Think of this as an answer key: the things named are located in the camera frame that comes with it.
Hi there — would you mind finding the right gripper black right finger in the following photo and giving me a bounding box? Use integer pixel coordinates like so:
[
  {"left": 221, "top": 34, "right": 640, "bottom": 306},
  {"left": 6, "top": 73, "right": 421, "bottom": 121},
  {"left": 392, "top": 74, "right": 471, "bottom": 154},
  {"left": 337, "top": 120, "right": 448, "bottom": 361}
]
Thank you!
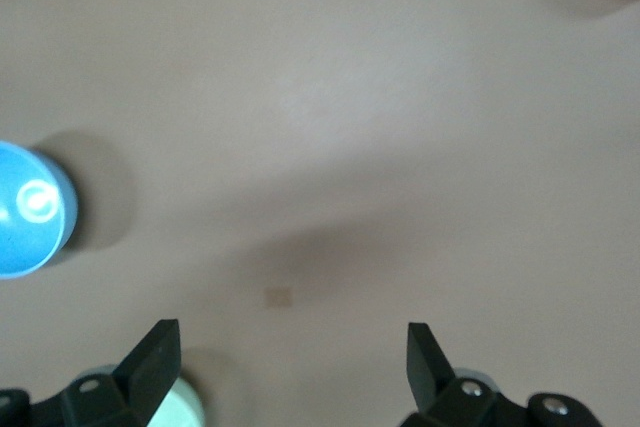
[{"left": 397, "top": 321, "right": 601, "bottom": 427}]

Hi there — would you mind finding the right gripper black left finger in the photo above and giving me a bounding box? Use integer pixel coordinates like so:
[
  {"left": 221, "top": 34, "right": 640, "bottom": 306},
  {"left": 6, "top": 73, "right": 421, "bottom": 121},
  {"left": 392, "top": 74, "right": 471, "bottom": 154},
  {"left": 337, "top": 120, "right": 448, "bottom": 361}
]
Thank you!
[{"left": 0, "top": 319, "right": 181, "bottom": 427}]

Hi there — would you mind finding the light green bowl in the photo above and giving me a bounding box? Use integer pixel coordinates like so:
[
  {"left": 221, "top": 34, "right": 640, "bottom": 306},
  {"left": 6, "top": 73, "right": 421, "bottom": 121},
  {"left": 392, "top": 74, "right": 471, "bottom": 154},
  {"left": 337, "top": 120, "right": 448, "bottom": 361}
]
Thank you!
[{"left": 147, "top": 375, "right": 206, "bottom": 427}]

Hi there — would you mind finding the blue bowl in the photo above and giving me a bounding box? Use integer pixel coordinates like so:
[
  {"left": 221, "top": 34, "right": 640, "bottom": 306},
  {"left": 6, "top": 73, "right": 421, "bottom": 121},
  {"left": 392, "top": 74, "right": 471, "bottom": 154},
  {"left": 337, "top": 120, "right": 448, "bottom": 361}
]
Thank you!
[{"left": 0, "top": 140, "right": 80, "bottom": 281}]

